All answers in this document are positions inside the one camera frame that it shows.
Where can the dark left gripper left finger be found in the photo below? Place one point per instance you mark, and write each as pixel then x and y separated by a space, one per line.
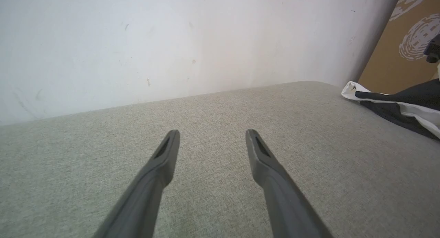
pixel 144 196

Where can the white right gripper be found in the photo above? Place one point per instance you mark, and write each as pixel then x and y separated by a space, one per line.
pixel 433 49

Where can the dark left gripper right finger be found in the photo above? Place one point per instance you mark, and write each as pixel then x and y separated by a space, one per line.
pixel 285 203

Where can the white and black raglan shirt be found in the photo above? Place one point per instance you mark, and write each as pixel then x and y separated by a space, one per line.
pixel 412 97

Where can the brown cardboard with white print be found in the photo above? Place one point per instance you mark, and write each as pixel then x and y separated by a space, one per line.
pixel 392 59

